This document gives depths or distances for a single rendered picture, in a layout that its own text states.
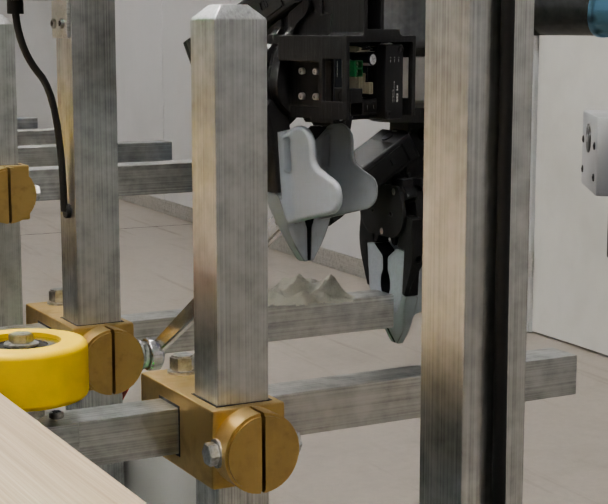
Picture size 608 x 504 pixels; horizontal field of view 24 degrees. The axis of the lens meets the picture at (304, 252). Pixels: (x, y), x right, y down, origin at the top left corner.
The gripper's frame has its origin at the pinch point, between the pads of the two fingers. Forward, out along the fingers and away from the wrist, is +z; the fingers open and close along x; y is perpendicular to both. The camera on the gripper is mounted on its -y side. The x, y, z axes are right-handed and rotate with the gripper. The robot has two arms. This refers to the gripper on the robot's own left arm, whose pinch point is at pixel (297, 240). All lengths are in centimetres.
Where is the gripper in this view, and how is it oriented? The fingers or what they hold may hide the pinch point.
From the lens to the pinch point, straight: 98.7
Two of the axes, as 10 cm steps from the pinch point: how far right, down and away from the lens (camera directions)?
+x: 6.7, -1.1, 7.4
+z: 0.0, 9.9, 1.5
